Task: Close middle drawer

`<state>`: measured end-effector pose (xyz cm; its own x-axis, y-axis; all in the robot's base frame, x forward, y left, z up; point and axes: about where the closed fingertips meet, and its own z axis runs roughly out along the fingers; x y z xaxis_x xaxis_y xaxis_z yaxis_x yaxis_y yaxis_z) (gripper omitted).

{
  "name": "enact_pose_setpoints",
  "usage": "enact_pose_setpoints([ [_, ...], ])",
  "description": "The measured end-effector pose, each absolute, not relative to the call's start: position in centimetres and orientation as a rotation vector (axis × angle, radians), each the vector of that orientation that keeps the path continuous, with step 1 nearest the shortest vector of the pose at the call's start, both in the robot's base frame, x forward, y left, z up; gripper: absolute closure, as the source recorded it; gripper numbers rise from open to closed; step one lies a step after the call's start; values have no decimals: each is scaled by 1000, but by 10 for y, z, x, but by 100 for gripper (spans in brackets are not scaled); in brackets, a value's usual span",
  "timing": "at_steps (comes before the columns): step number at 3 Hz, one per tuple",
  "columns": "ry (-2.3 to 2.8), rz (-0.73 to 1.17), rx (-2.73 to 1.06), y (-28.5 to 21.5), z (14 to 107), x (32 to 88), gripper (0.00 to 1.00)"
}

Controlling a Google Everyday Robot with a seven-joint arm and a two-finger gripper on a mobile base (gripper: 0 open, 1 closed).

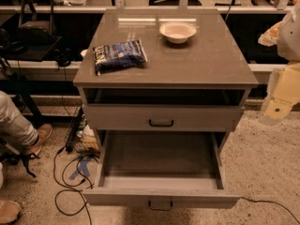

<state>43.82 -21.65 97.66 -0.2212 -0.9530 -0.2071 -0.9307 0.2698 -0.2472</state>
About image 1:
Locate white and yellow gripper body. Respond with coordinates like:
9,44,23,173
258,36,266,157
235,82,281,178
260,62,300,126

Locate grey drawer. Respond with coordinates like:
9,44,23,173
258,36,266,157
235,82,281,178
82,104,244,132
83,131,240,211

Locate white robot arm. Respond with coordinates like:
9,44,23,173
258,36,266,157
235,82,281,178
258,2,300,126

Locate grey drawer cabinet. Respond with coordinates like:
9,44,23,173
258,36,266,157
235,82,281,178
74,9,258,146

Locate grey top drawer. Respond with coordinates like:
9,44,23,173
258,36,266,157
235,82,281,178
82,104,244,132

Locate white bowl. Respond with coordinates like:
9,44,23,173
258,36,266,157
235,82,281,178
159,22,197,44

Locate blue chip bag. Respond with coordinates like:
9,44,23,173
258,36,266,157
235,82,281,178
93,40,147,75

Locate blue tape cross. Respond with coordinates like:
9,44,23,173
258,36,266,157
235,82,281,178
69,156,92,180

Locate black headphones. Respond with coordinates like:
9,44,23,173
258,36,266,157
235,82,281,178
54,48,72,68

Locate tan shoe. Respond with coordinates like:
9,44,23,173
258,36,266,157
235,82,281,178
24,124,53,158
0,200,21,224

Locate black bag on shelf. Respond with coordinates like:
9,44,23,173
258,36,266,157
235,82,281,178
17,0,55,45

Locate person's leg in light trousers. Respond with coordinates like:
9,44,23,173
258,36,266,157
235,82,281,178
0,91,38,146

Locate black cable at right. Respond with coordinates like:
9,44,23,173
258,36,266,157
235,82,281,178
240,196,300,225

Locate wire basket with items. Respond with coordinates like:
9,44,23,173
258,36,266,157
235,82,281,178
65,107,99,153

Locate black floor cable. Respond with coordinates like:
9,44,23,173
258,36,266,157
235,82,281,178
52,147,100,225

